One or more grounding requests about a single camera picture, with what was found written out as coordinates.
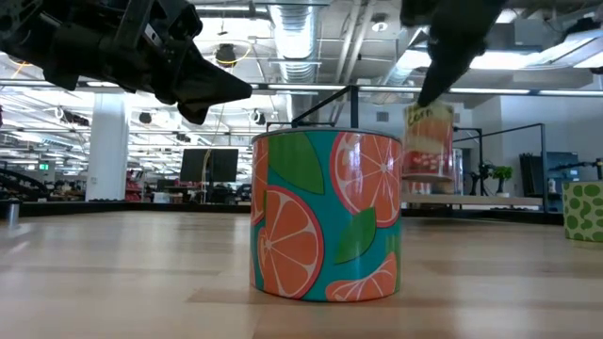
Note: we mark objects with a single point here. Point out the green dotted can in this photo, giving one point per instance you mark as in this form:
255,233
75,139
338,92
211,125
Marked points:
584,212

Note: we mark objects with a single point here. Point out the silver ventilation duct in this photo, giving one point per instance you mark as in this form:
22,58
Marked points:
294,37

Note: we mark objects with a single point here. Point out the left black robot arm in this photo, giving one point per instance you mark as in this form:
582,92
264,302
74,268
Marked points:
47,42

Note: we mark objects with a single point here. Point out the horizontal light bar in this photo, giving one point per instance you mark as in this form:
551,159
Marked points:
494,91

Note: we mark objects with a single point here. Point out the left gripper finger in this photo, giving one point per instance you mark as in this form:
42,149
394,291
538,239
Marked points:
195,106
202,75

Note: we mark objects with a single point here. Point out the potted green plant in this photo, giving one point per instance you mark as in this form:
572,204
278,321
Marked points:
501,173

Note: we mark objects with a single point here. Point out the black overhead camera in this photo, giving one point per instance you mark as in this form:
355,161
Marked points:
226,54

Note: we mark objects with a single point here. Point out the white column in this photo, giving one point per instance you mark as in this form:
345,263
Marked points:
107,160

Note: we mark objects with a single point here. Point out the corn can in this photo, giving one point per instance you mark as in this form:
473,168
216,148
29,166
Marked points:
428,141

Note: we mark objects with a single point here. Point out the black ceiling spotlight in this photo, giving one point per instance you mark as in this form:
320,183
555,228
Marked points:
258,117
145,117

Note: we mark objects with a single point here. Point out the dark equipment cabinet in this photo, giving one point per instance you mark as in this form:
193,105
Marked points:
560,165

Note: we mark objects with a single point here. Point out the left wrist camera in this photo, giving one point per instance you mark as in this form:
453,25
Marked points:
181,21

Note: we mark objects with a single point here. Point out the teal can orange slice print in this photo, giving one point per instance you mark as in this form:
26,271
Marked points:
325,212

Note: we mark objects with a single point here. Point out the white bottle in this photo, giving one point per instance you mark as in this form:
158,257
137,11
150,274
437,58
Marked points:
552,186

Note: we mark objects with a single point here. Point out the background black robot arm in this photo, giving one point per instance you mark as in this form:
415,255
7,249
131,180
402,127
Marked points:
575,165

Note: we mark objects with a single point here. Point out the round ceiling sensor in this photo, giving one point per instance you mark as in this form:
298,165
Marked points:
379,26

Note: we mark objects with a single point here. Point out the black monitor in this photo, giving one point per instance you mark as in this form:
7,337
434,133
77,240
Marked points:
221,165

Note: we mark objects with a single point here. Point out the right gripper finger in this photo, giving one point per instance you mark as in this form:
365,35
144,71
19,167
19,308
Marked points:
450,56

